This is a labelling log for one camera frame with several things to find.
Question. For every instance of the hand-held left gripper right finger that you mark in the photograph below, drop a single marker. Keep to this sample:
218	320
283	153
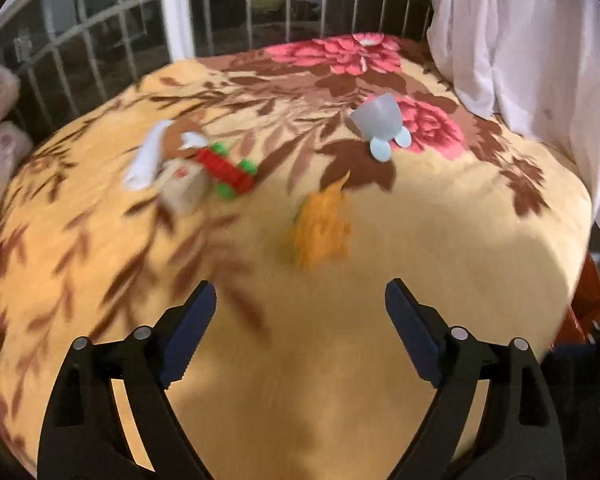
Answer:
412	332

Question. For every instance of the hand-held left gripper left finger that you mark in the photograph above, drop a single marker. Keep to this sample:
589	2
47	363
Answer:
190	330

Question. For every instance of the orange wrapper scrap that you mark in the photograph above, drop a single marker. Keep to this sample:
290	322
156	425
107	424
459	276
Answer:
322	225

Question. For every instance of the yellow floral plush blanket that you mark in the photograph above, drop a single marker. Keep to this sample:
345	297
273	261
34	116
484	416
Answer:
280	260

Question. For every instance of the small cardboard box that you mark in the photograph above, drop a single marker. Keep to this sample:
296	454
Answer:
182	187

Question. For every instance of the red toy with green wheels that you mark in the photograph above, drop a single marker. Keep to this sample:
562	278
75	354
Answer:
227	172

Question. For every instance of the rolled white paper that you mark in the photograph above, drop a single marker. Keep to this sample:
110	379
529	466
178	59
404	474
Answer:
145	160

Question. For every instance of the red furniture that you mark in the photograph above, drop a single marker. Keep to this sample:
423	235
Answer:
587	300

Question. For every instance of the translucent plastic cup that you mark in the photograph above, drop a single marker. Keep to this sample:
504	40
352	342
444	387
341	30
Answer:
380	122

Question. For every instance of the white curtain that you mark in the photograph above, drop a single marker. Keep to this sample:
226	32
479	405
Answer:
530	45

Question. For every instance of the window with metal bars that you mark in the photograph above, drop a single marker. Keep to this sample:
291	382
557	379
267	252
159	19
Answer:
130	15

